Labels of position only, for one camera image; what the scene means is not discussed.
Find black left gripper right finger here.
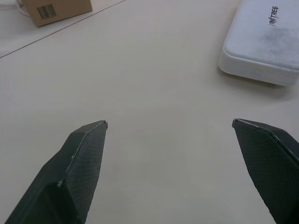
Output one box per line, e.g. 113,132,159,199
232,118,299,224

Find white cable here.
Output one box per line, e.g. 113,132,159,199
15,0,30,17

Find brown cardboard box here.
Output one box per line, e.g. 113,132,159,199
20,0,93,28

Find white plastic case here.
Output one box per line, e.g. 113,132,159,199
218,0,299,86

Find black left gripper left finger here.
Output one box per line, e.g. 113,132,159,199
4,120,108,224

